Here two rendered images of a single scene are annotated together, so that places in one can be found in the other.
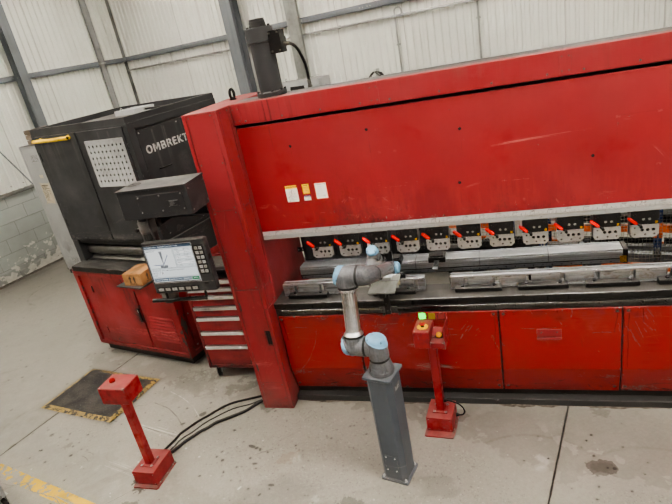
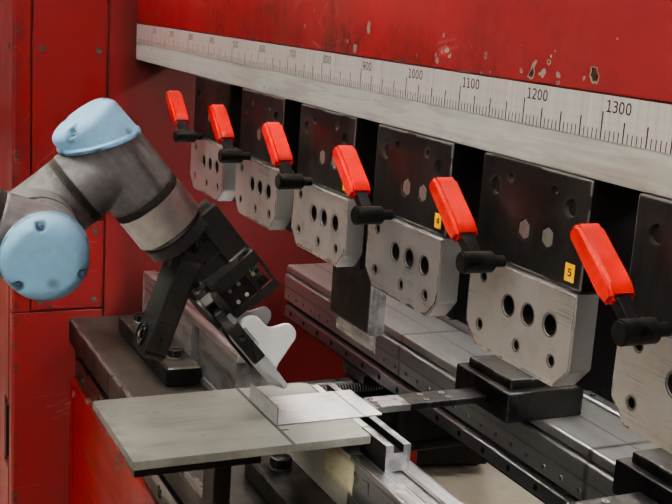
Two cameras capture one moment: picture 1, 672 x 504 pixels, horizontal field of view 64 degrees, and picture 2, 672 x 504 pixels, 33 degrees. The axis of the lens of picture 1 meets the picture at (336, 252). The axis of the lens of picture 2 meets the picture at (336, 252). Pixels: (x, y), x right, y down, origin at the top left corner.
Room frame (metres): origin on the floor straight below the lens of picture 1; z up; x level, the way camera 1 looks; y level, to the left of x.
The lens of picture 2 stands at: (2.49, -1.18, 1.45)
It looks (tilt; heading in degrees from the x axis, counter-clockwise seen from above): 12 degrees down; 45
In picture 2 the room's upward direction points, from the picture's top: 4 degrees clockwise
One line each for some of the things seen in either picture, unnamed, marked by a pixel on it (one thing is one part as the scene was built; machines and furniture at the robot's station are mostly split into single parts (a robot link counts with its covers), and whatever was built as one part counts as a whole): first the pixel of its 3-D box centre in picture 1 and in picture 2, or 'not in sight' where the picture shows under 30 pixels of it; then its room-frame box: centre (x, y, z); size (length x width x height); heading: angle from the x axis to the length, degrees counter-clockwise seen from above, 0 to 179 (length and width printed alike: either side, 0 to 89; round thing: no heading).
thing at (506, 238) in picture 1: (501, 231); not in sight; (3.12, -1.06, 1.26); 0.15 x 0.09 x 0.17; 71
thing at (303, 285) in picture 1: (316, 287); (201, 334); (3.56, 0.19, 0.92); 0.50 x 0.06 x 0.10; 71
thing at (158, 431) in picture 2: (384, 284); (228, 421); (3.24, -0.28, 1.00); 0.26 x 0.18 x 0.01; 161
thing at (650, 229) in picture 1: (642, 221); not in sight; (2.85, -1.81, 1.26); 0.15 x 0.09 x 0.17; 71
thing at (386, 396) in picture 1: (391, 423); not in sight; (2.59, -0.13, 0.39); 0.18 x 0.18 x 0.77; 57
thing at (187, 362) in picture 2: (308, 295); (157, 347); (3.52, 0.26, 0.89); 0.30 x 0.05 x 0.03; 71
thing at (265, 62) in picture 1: (276, 55); not in sight; (3.67, 0.13, 2.54); 0.33 x 0.25 x 0.47; 71
